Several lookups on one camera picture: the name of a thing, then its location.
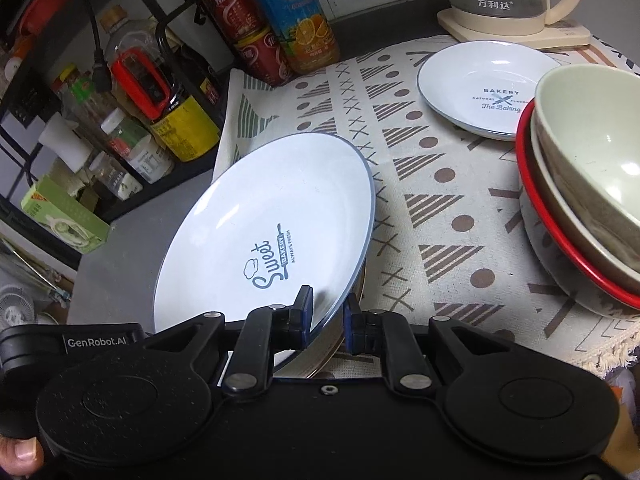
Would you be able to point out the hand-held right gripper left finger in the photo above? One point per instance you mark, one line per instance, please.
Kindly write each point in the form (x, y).
(304, 312)

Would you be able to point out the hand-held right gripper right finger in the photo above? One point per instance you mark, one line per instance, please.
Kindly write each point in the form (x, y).
(351, 327)

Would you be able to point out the white plate with flower print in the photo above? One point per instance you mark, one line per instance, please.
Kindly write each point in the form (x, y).
(325, 360)

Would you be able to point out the large white blue-rimmed plate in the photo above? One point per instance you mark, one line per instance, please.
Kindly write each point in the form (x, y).
(260, 210)

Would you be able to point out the red and black bowl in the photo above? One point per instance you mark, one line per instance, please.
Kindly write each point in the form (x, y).
(550, 280)

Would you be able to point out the cream bowl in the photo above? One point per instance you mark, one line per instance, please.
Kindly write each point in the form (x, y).
(565, 230)
(600, 130)

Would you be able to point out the small white blue-rimmed plate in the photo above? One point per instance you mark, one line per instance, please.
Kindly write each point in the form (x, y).
(480, 80)

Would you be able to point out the person's left hand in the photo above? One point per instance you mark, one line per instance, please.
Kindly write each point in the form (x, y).
(22, 455)

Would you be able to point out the white desk fan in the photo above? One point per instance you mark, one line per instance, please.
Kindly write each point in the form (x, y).
(15, 307)

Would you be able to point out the green drink carton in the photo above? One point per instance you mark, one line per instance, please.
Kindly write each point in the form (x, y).
(65, 220)

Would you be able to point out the patterned fringed cloth mat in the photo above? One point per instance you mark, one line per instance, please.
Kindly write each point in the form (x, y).
(450, 200)

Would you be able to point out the small glass spice jar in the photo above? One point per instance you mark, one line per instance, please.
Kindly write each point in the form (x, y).
(115, 175)

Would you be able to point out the small white-capped bottle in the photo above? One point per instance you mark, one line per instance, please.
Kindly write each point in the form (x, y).
(135, 147)

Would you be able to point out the large soy sauce bottle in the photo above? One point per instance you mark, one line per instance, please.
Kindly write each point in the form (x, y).
(185, 120)

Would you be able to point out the red drink can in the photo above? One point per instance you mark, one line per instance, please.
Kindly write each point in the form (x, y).
(232, 10)
(265, 57)

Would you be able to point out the orange juice bottle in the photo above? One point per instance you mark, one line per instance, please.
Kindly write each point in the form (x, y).
(300, 20)

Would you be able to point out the black metal rack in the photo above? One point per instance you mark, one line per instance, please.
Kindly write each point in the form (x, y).
(165, 35)

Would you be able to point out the cream kettle base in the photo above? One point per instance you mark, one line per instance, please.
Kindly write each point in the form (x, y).
(500, 32)

